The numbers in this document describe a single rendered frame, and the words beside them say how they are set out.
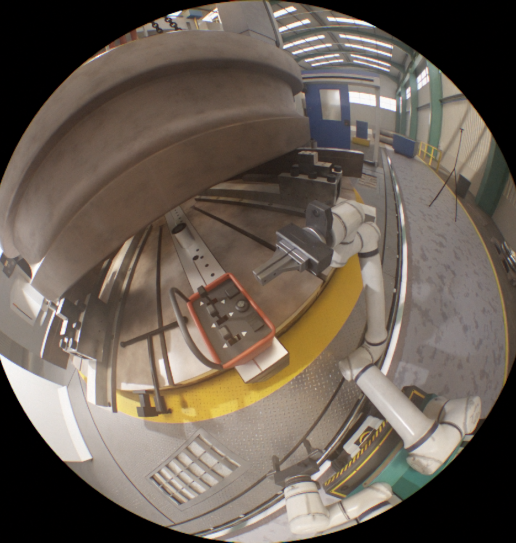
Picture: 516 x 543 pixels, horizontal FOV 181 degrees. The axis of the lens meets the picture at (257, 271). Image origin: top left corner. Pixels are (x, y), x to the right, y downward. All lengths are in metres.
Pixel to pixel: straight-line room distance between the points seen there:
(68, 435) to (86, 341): 2.20
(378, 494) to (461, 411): 0.41
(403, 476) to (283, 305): 1.20
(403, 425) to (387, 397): 0.15
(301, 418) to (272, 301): 0.77
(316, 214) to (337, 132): 5.02
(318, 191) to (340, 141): 4.18
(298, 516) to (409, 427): 0.46
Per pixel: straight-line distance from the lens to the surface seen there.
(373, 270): 0.64
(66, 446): 3.15
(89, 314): 1.34
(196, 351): 0.26
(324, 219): 0.34
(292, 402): 1.13
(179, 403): 1.39
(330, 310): 1.24
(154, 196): 0.75
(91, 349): 1.32
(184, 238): 0.76
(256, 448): 1.24
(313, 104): 5.48
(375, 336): 0.82
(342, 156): 2.41
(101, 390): 1.44
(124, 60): 0.91
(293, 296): 0.91
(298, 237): 0.36
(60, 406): 3.47
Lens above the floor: 1.11
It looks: 51 degrees down
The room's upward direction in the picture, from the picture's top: 17 degrees counter-clockwise
